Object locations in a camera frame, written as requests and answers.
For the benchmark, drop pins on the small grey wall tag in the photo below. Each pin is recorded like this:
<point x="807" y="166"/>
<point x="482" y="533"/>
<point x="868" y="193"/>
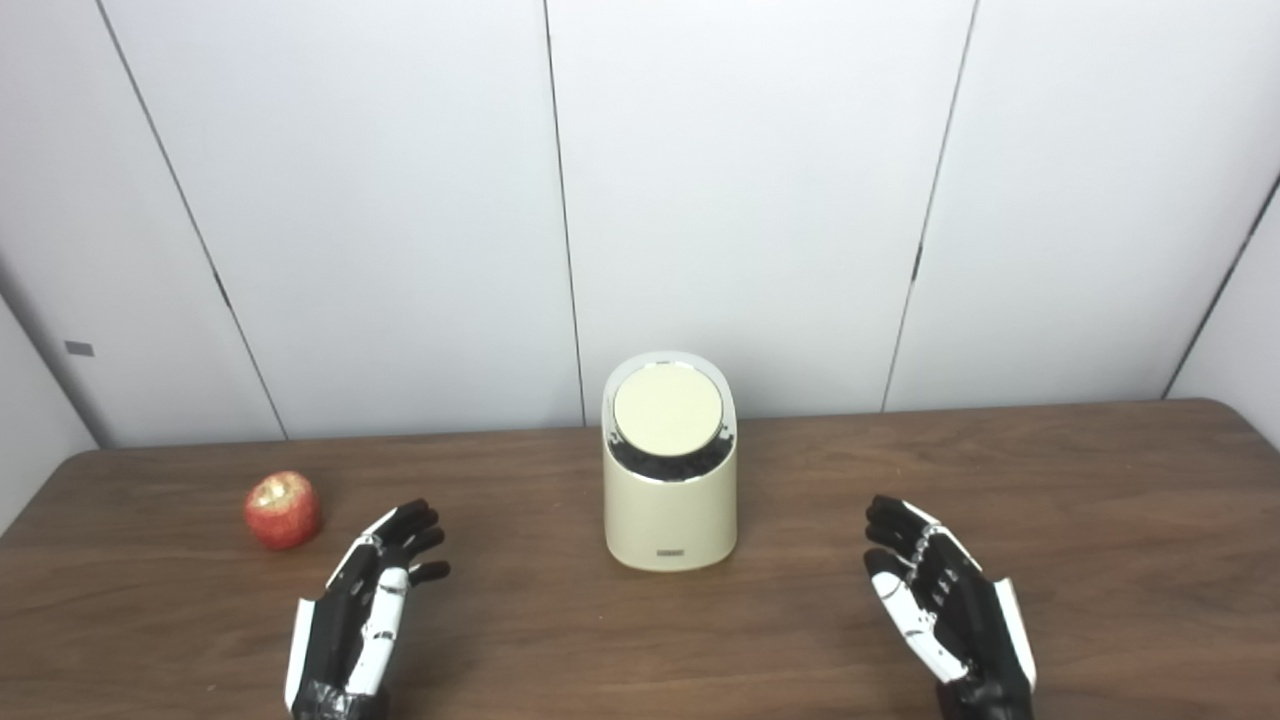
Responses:
<point x="79" y="348"/>

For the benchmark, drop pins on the cream-colored bin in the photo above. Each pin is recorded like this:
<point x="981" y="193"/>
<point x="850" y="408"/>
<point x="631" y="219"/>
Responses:
<point x="670" y="520"/>

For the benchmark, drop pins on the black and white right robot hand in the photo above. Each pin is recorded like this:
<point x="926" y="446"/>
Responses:
<point x="960" y="610"/>

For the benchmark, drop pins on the red apple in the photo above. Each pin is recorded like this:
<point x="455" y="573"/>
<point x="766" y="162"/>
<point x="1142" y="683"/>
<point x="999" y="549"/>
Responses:
<point x="283" y="512"/>

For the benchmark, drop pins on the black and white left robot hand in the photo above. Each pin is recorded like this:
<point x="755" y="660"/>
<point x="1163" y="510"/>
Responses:
<point x="345" y="610"/>

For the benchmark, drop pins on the black bin liner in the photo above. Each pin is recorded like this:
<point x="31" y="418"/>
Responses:
<point x="665" y="466"/>

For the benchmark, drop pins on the round cream bin lid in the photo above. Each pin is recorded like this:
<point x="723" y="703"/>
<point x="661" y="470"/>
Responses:
<point x="667" y="410"/>

